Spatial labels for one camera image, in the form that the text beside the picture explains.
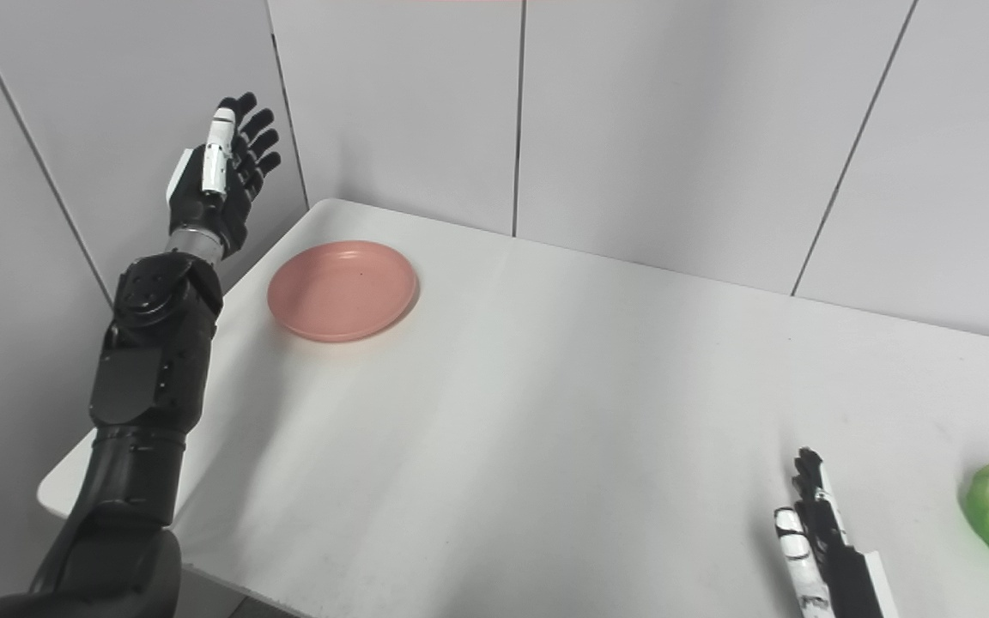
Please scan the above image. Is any pink round plate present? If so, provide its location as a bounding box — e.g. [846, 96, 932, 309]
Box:
[267, 240, 419, 343]

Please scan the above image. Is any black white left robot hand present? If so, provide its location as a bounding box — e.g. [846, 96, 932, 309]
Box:
[166, 92, 282, 258]

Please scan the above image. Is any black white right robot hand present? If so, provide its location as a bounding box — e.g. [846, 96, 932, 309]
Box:
[774, 447, 899, 618]

